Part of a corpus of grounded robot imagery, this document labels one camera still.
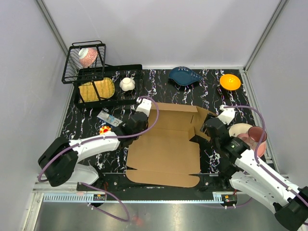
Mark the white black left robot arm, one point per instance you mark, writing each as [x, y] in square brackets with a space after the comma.
[60, 162]

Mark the woven bamboo tray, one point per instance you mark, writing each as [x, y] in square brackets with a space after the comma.
[97, 90]

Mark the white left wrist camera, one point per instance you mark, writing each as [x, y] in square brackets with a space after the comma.
[144, 105]

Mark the silver blue toothpaste tube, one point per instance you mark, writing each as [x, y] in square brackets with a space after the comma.
[105, 117]

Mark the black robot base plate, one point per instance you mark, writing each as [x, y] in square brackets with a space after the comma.
[117, 182]

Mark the orange round bowl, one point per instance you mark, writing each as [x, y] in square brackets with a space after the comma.
[230, 82]

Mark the black wire dish rack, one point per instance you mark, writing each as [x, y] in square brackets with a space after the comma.
[75, 74]

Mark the dark blue leaf dish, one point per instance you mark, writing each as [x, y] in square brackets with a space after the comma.
[184, 76]

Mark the pink patterned ceramic bowl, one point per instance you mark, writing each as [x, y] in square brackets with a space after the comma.
[87, 56]

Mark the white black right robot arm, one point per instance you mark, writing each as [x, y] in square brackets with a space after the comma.
[251, 175]

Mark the white flower-shaped cup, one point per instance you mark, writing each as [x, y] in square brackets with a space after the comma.
[127, 84]

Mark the dark red cup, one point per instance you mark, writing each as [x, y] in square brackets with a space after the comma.
[254, 135]

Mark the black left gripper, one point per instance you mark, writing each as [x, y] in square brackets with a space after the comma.
[145, 127]

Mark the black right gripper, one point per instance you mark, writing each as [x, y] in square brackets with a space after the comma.
[227, 128]

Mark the blue white small carton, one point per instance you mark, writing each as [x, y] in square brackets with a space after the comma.
[116, 122]

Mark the white floral plate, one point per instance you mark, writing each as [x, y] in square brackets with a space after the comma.
[239, 128]

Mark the orange flower toy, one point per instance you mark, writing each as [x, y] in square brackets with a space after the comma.
[104, 129]

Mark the aluminium front rail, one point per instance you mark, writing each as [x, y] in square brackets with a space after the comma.
[73, 192]

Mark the brown cardboard box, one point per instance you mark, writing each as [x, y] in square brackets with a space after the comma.
[166, 155]

